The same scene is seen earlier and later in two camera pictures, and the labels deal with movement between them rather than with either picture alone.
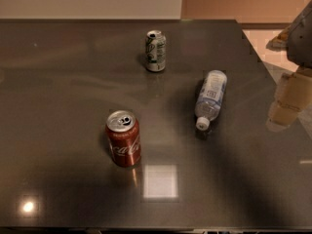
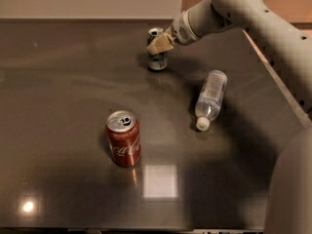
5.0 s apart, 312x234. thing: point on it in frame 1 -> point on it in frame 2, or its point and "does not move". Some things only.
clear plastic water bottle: [210, 99] does not move
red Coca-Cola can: [125, 138] does not move
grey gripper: [300, 43] -> [179, 30]
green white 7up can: [155, 51] does not move
